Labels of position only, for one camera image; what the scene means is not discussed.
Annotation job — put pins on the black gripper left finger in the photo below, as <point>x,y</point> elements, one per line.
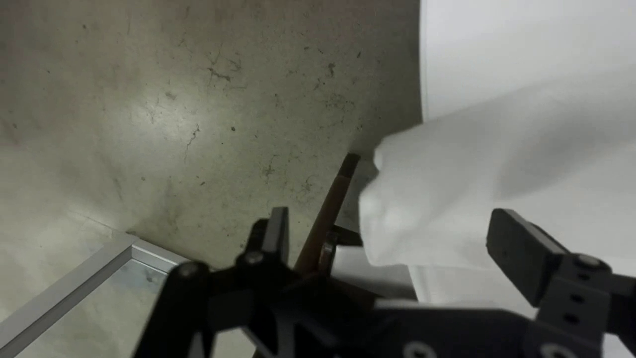
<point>275,236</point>

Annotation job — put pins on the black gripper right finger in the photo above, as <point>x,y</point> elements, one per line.
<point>524,255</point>

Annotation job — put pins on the white towel with blue stripes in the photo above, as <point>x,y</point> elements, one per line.
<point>464,200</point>

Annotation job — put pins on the dark brown wooden chair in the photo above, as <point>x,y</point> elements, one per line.
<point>329,212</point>

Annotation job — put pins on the aluminium framed glass panel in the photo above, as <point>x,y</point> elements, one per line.
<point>80,285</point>

